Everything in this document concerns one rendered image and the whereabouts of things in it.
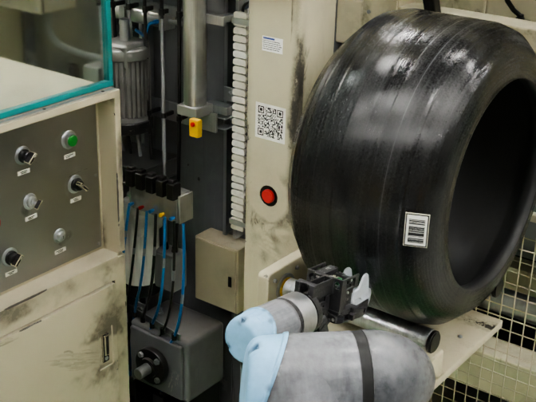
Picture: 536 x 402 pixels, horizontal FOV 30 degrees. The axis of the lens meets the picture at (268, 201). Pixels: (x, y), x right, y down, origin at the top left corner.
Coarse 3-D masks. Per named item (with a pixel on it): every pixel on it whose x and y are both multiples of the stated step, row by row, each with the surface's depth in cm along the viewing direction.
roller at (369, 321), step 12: (288, 288) 202; (372, 312) 192; (360, 324) 193; (372, 324) 191; (384, 324) 190; (396, 324) 188; (408, 324) 188; (408, 336) 187; (420, 336) 185; (432, 336) 185; (432, 348) 186
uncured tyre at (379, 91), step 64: (384, 64) 171; (448, 64) 167; (512, 64) 175; (320, 128) 172; (384, 128) 166; (448, 128) 164; (512, 128) 208; (320, 192) 173; (384, 192) 165; (448, 192) 167; (512, 192) 210; (320, 256) 180; (384, 256) 169; (448, 256) 173; (512, 256) 201; (448, 320) 189
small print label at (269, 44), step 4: (264, 36) 195; (264, 40) 196; (268, 40) 195; (272, 40) 195; (276, 40) 194; (280, 40) 193; (264, 44) 196; (268, 44) 195; (272, 44) 195; (276, 44) 194; (280, 44) 194; (264, 48) 196; (268, 48) 196; (272, 48) 195; (276, 48) 195; (280, 48) 194; (272, 52) 195; (276, 52) 195; (280, 52) 194
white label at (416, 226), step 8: (408, 216) 164; (416, 216) 164; (424, 216) 164; (408, 224) 165; (416, 224) 164; (424, 224) 164; (408, 232) 165; (416, 232) 165; (424, 232) 165; (408, 240) 166; (416, 240) 165; (424, 240) 165
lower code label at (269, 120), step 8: (256, 104) 202; (264, 104) 201; (256, 112) 203; (264, 112) 201; (272, 112) 200; (280, 112) 199; (256, 120) 203; (264, 120) 202; (272, 120) 201; (280, 120) 199; (256, 128) 204; (264, 128) 203; (272, 128) 201; (280, 128) 200; (256, 136) 204; (264, 136) 203; (272, 136) 202; (280, 136) 201
